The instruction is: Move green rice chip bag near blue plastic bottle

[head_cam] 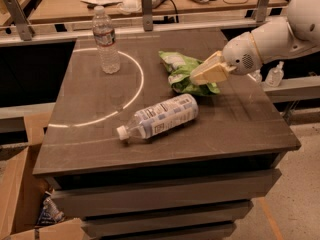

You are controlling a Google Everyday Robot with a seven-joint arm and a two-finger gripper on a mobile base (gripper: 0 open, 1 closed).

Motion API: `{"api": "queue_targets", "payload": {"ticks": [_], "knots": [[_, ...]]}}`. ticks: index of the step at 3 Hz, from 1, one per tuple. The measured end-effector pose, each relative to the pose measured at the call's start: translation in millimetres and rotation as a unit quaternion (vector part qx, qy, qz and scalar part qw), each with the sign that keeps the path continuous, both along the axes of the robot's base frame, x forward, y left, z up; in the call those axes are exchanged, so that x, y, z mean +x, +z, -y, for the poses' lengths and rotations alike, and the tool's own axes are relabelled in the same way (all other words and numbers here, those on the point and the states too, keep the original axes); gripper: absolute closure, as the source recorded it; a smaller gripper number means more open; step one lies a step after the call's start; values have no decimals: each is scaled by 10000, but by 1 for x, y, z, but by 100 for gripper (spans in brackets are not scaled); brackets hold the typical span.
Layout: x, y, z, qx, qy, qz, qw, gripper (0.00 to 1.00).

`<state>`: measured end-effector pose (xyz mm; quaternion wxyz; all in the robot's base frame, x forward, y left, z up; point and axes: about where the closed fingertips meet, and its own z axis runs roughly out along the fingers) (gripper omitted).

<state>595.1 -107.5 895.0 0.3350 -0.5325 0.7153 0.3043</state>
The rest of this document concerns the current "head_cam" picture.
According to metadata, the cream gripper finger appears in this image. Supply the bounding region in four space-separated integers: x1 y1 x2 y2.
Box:
190 62 236 85
202 51 222 67

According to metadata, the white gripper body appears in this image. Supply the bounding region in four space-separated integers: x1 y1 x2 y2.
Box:
222 32 262 75

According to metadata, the green rice chip bag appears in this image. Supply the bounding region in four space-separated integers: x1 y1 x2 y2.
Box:
158 51 220 96

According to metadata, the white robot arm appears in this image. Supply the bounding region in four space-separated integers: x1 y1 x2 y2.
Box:
190 0 320 85

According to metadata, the small sanitizer bottle left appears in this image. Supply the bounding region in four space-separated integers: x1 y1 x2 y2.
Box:
252 70 262 83

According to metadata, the small sanitizer bottle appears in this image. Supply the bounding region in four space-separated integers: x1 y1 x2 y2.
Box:
252 70 262 83
265 61 284 87

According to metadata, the small sanitizer bottle right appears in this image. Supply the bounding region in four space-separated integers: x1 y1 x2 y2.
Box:
265 61 284 87

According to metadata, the blue label plastic bottle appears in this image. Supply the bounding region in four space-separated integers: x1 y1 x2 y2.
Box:
117 94 199 140

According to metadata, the clear upright water bottle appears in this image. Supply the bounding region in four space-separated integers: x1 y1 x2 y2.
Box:
92 6 120 74

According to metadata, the snack bag in box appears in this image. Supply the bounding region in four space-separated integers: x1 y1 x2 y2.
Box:
36 191 65 226

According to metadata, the grey drawer cabinet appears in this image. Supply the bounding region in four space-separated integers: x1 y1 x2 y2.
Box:
34 29 300 240

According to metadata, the cardboard box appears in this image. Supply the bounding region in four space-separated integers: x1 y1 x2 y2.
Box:
0 112 90 240

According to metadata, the black cable on desk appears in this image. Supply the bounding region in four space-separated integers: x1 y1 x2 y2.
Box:
162 0 180 24

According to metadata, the metal rail frame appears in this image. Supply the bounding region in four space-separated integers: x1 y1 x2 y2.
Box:
0 0 320 48

